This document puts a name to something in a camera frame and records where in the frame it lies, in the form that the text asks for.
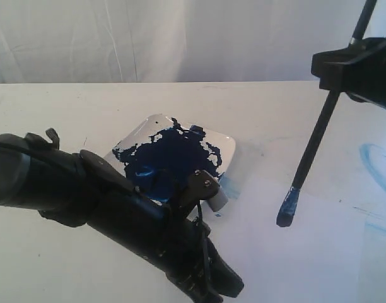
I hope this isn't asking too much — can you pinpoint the white square paint dish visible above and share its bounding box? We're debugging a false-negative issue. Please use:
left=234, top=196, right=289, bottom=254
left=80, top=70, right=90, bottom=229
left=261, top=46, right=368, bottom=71
left=104, top=114, right=236, bottom=205

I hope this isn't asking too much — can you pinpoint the white backdrop curtain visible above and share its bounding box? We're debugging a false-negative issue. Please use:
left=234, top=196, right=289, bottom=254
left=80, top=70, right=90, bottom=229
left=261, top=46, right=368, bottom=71
left=0, top=0, right=386, bottom=85

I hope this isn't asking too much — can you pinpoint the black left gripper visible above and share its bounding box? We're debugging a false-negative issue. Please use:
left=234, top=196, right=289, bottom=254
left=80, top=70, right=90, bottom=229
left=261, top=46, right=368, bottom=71
left=87, top=190, right=244, bottom=302

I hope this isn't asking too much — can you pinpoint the black paintbrush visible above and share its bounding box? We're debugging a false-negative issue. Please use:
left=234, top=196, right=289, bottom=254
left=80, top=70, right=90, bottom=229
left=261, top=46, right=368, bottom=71
left=276, top=0, right=377, bottom=227

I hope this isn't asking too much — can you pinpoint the white paper sheet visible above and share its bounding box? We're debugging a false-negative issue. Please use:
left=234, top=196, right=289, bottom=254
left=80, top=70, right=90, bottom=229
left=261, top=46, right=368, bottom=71
left=202, top=177, right=365, bottom=302

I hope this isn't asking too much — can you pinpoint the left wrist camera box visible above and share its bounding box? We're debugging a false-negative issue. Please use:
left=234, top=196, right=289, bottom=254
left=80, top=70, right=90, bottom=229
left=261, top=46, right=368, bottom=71
left=178, top=170, right=228, bottom=213

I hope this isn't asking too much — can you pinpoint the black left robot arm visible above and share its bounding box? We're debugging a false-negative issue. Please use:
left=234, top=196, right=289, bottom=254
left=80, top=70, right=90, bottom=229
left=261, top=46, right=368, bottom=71
left=0, top=128, right=244, bottom=302

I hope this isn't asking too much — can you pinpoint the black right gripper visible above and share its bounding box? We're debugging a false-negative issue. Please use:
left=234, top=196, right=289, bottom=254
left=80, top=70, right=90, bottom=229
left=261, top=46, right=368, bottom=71
left=311, top=38, right=386, bottom=109

